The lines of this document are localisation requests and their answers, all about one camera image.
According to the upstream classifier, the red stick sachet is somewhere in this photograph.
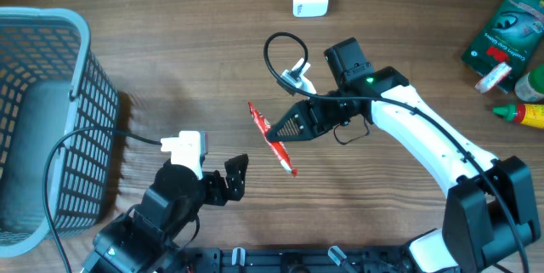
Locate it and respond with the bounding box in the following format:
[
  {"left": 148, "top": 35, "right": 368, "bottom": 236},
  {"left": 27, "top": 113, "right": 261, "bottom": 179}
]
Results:
[{"left": 247, "top": 100, "right": 298, "bottom": 178}]

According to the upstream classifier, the red small snack box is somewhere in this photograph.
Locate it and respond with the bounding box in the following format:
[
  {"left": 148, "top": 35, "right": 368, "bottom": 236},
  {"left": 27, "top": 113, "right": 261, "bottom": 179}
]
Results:
[{"left": 475, "top": 62, "right": 512, "bottom": 94}]

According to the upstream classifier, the green 3M gloves package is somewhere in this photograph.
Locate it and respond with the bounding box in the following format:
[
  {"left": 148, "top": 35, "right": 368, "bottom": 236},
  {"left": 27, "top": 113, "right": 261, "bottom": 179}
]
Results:
[{"left": 462, "top": 0, "right": 543, "bottom": 93}]

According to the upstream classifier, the orange sauce bottle green cap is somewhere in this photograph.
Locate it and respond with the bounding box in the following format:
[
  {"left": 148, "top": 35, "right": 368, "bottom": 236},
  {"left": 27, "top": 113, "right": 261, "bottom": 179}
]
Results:
[{"left": 492, "top": 104, "right": 544, "bottom": 128}]

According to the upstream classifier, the green lid jar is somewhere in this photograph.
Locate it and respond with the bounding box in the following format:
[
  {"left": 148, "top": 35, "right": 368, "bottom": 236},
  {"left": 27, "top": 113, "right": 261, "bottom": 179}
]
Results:
[{"left": 514, "top": 65, "right": 544, "bottom": 102}]

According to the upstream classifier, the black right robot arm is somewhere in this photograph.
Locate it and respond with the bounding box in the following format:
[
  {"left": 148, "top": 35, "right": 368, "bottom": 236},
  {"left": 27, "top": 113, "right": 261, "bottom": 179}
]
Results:
[{"left": 265, "top": 38, "right": 541, "bottom": 272}]

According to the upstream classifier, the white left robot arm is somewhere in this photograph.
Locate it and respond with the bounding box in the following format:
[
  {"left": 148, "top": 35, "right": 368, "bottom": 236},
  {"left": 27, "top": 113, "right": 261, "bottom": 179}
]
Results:
[{"left": 82, "top": 154, "right": 249, "bottom": 272}]

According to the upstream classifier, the grey plastic mesh basket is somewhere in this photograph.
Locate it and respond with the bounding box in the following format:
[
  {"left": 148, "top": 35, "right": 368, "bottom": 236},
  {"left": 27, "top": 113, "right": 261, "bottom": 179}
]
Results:
[{"left": 1, "top": 7, "right": 120, "bottom": 258}]

